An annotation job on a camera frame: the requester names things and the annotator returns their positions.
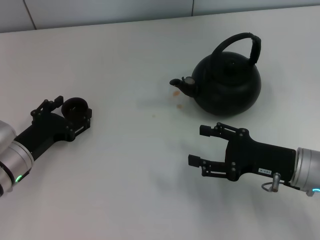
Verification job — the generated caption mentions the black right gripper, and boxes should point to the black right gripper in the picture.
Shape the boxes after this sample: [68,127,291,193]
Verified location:
[188,121,297,182]

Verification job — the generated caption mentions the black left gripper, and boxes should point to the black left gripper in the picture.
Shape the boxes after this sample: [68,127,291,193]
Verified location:
[13,95,94,161]

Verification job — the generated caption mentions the dark brown teacup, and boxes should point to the dark brown teacup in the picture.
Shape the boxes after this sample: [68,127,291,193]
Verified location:
[61,97,89,123]

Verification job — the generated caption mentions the black round teapot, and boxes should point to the black round teapot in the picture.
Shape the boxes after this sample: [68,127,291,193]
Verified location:
[169,32,263,118]

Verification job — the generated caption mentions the right arm cable with plug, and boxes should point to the right arm cable with plug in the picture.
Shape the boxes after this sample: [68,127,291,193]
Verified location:
[261,172,301,193]

